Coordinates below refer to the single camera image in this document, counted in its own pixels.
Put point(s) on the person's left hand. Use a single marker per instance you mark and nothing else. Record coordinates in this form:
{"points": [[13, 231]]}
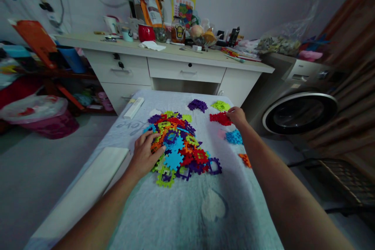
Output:
{"points": [[143, 153]]}

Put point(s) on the person's right hand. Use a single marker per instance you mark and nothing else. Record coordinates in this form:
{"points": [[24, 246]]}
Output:
{"points": [[240, 117]]}

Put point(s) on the person's left fingers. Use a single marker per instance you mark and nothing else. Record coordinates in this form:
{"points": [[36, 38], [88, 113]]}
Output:
{"points": [[149, 138]]}

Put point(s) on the person's right fingers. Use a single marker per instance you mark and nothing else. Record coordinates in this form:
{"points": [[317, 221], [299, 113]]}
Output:
{"points": [[232, 113]]}

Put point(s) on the person's left thumb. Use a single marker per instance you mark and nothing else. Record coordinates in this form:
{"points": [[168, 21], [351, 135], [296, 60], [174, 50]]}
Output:
{"points": [[159, 151]]}

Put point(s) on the red plastic tile stack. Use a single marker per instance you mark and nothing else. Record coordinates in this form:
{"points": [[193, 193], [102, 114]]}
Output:
{"points": [[219, 118]]}

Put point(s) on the green plastic tile stack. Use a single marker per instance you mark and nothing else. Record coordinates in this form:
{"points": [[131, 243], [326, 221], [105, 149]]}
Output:
{"points": [[220, 105]]}

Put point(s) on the pink plastic tile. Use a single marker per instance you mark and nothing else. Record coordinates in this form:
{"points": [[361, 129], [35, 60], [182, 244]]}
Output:
{"points": [[221, 133]]}

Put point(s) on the pile of colourful plastic tiles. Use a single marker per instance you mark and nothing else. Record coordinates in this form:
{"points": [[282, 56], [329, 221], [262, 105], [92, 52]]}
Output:
{"points": [[183, 147]]}

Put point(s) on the blue plastic tile stack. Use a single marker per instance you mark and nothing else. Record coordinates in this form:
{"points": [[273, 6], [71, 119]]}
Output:
{"points": [[234, 137]]}

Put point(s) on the white slim carton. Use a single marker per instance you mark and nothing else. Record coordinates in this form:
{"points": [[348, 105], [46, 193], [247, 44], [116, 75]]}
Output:
{"points": [[134, 108]]}

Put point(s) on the purple plastic tile stack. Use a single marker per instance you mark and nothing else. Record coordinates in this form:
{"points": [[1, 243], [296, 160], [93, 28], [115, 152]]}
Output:
{"points": [[197, 105]]}

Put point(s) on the orange plastic tile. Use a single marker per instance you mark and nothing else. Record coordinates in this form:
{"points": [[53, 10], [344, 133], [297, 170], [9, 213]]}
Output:
{"points": [[246, 159]]}

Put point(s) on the grey washing machine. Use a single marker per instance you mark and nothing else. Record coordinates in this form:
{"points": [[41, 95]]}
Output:
{"points": [[296, 100]]}

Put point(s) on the light blue cloth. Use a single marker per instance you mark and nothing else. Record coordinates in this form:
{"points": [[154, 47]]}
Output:
{"points": [[181, 214]]}

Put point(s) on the white desk with drawers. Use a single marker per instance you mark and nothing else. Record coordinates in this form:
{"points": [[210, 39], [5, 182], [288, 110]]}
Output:
{"points": [[181, 68]]}

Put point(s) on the white long flat board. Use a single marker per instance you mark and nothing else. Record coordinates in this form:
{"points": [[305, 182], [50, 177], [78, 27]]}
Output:
{"points": [[79, 191]]}

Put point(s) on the pink waste bin with bag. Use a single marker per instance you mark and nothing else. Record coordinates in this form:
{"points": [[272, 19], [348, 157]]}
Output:
{"points": [[44, 118]]}

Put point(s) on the cluttered dark shelf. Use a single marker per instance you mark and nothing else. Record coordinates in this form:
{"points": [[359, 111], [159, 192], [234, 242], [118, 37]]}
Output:
{"points": [[44, 65]]}

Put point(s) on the brown curtain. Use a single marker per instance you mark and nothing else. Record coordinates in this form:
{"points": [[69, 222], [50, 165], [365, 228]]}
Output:
{"points": [[354, 65]]}

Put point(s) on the black mesh chair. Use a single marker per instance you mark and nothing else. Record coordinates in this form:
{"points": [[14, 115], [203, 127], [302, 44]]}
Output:
{"points": [[345, 179]]}

